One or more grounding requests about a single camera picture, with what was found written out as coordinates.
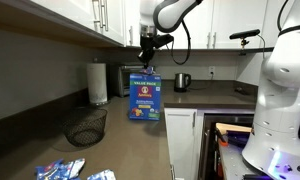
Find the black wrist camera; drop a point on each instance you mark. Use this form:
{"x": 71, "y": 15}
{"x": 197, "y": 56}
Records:
{"x": 163, "y": 40}

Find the white paper towel roll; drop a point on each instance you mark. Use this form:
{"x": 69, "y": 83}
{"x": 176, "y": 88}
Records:
{"x": 97, "y": 83}

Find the blue cardboard snack box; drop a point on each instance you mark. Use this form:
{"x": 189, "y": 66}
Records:
{"x": 145, "y": 96}

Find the orange tool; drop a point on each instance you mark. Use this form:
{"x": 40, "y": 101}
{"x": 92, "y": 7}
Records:
{"x": 222, "y": 140}

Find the wooden board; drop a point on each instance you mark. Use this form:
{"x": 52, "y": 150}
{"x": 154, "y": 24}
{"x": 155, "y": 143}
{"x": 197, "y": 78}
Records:
{"x": 233, "y": 127}

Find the steel electric kettle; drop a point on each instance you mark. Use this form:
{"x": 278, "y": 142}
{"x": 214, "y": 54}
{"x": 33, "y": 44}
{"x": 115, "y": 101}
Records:
{"x": 181, "y": 82}

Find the black camera on stand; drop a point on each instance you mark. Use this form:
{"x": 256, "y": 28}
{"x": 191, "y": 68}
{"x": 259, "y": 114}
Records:
{"x": 245, "y": 34}

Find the blue snack pack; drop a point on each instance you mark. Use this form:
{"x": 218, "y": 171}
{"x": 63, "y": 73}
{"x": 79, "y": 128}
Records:
{"x": 55, "y": 170}
{"x": 146, "y": 70}
{"x": 101, "y": 175}

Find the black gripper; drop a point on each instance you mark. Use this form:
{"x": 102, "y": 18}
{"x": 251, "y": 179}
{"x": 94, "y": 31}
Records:
{"x": 147, "y": 43}

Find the white wall outlet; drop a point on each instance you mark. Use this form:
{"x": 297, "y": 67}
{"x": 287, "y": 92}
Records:
{"x": 211, "y": 70}

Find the white lower cabinet door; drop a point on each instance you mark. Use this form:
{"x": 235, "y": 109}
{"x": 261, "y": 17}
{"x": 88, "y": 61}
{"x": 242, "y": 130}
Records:
{"x": 180, "y": 143}

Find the silver toaster oven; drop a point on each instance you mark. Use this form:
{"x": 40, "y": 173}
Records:
{"x": 125, "y": 80}

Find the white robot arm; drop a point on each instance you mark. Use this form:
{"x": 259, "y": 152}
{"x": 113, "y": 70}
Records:
{"x": 283, "y": 100}

